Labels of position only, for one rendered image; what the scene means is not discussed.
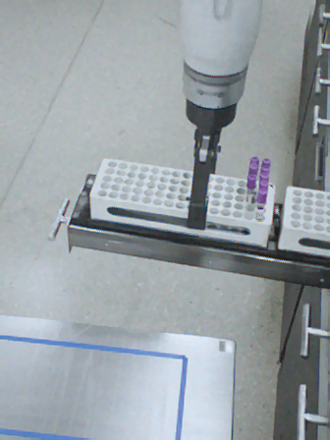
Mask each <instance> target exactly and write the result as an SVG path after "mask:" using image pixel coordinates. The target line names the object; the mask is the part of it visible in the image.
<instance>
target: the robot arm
mask: <svg viewBox="0 0 330 440"><path fill-rule="evenodd" d="M262 1H263V0H181V40H182V43H183V51H184V58H183V79H182V81H183V89H182V92H183V94H184V95H185V97H186V106H185V114H186V117H187V118H188V120H189V121H190V122H191V123H193V124H194V125H196V127H197V129H195V131H194V138H193V139H194V140H195V143H194V151H193V157H194V164H193V173H192V188H191V194H190V196H187V197H186V201H188V202H189V212H188V224H187V228H191V229H198V230H203V231H204V230H205V225H206V216H207V207H208V200H209V196H207V191H208V184H209V183H210V182H209V178H210V174H211V175H215V171H216V162H217V155H218V153H221V148H222V146H221V145H218V143H219V142H220V138H221V132H222V129H223V128H225V127H228V125H230V124H231V123H232V122H233V121H234V119H235V117H236V113H237V104H238V101H239V100H240V99H241V98H242V97H243V95H244V91H245V85H246V78H247V71H248V61H249V57H250V54H251V52H252V50H253V49H254V46H255V44H256V41H257V36H258V30H259V21H260V15H261V9H262ZM198 144H199V147H198ZM217 152H218V153H217Z"/></svg>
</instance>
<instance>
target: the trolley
mask: <svg viewBox="0 0 330 440"><path fill-rule="evenodd" d="M235 359H236V341H233V340H225V339H216V338H207V337H199V336H191V335H182V334H174V333H165V332H157V331H148V330H139V329H132V328H123V327H114V326H106V325H97V324H89V323H80V322H72V321H64V320H55V319H46V318H44V319H38V318H28V317H19V316H12V315H3V314H0V440H234V423H233V412H234V386H235Z"/></svg>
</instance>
